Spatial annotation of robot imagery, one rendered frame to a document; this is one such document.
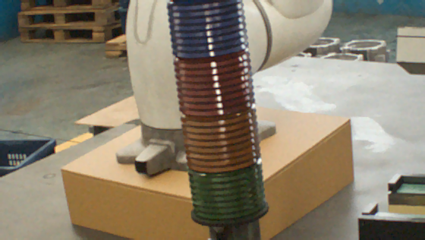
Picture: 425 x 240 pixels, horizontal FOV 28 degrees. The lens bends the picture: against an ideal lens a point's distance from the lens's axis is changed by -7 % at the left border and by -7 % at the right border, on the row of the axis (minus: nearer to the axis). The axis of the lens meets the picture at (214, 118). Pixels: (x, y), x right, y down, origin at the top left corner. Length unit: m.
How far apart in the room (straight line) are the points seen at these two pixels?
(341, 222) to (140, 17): 0.41
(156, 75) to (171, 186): 0.15
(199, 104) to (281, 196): 0.58
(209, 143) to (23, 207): 0.85
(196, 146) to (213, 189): 0.04
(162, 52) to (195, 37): 0.57
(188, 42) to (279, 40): 0.69
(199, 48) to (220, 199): 0.12
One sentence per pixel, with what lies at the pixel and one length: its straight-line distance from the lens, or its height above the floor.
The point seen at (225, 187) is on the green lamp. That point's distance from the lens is 0.70.
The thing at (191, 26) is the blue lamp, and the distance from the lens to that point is 0.67.
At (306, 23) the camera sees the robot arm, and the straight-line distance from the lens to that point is 1.41.
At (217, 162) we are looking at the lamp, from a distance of 0.70.
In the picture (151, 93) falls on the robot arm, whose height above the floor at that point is 1.00.
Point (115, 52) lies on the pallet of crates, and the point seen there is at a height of 0.04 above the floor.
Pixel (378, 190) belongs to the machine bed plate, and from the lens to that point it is 1.39.
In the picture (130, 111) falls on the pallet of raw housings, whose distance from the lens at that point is 3.77.
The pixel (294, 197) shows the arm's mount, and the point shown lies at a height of 0.84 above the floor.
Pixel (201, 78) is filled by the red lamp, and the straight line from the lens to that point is 0.68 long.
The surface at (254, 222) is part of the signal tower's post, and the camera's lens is 0.74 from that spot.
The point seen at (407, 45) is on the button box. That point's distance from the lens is 1.17.
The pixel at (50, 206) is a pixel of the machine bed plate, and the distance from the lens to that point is 1.49.
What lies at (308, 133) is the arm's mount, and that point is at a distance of 1.36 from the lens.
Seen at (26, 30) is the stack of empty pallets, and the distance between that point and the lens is 8.22.
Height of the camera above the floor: 1.31
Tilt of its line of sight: 16 degrees down
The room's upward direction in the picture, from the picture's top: 7 degrees counter-clockwise
